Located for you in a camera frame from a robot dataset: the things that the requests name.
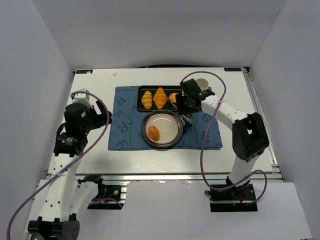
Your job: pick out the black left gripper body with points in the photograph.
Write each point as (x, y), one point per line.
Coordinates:
(99, 116)

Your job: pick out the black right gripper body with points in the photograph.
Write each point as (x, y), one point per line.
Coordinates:
(186, 111)

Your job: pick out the metal tongs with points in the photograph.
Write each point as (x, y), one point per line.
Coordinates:
(188, 119)

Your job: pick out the round pale bun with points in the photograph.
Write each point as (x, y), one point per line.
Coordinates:
(173, 97)

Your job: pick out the sesame glazed bun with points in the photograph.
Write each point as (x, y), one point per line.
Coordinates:
(153, 133)

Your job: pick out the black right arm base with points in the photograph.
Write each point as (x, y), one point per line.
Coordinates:
(229, 202)

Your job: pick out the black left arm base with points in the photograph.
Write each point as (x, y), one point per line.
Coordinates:
(108, 195)

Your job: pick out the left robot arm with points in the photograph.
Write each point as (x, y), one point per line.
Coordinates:
(59, 216)

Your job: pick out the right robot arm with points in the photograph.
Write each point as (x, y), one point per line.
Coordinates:
(249, 135)

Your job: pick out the black rectangular tray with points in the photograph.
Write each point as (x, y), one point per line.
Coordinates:
(168, 89)

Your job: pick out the light green mug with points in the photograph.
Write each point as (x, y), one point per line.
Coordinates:
(202, 83)

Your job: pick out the large striped croissant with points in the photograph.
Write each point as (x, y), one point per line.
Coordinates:
(160, 98)

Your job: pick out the small striped croissant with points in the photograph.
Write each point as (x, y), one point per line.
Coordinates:
(147, 100)

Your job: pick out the blue letter-print placemat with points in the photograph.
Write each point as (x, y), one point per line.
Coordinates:
(124, 106)

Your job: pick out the green plastic fork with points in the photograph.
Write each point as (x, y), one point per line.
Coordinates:
(129, 121)

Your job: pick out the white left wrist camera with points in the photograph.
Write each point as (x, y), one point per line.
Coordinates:
(81, 98)

